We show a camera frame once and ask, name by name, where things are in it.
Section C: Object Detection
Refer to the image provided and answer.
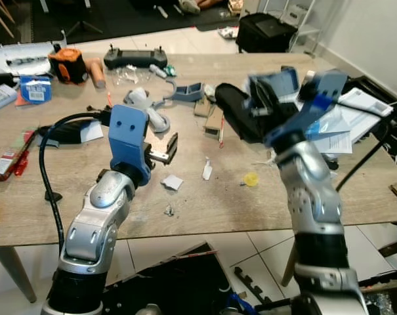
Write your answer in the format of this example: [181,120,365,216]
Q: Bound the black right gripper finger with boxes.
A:
[223,105,279,143]
[214,83,257,114]

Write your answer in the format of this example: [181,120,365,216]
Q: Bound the small cardboard pieces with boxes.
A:
[193,97,226,140]

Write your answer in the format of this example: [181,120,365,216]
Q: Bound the white and grey handheld tool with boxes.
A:
[123,87,173,133]

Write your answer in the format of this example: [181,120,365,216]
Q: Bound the yellow bottle cap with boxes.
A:
[243,172,260,188]

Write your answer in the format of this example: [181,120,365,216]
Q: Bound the black suitcase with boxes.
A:
[236,12,299,54]

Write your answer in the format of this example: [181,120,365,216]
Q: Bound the clear plastic bag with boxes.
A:
[112,64,148,86]

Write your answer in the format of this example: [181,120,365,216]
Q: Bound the teal and white small tool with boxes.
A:
[148,63,177,79]

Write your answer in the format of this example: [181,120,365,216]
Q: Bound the black remote controller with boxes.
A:
[104,45,168,70]

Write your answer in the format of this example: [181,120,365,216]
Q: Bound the brown cylinder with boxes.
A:
[86,58,108,90]

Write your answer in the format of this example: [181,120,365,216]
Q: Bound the white printed paper sheets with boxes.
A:
[315,87,394,157]

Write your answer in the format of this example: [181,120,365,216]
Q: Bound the orange and black device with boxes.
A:
[49,47,88,85]

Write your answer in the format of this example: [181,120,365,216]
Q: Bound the blue labelled box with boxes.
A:
[20,75,53,104]

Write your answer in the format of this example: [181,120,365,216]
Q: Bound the red packet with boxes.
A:
[0,129,36,182]

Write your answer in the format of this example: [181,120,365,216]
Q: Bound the white and grey tray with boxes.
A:
[0,42,61,74]

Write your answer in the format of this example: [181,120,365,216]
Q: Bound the white flat box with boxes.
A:
[0,83,18,112]

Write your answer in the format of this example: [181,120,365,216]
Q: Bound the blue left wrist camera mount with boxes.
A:
[108,104,154,186]

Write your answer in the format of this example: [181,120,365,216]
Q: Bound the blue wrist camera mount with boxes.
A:
[247,65,350,149]
[108,104,154,186]

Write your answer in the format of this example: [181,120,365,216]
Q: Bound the grey-blue printed bracket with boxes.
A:
[163,79,206,105]

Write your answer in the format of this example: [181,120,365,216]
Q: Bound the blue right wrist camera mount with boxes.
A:
[247,65,350,149]

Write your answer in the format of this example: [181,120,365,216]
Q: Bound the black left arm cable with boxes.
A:
[39,112,114,258]

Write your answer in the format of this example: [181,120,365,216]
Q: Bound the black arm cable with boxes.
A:
[335,98,393,192]
[39,112,114,258]

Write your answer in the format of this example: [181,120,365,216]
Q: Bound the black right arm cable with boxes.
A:
[335,98,393,192]

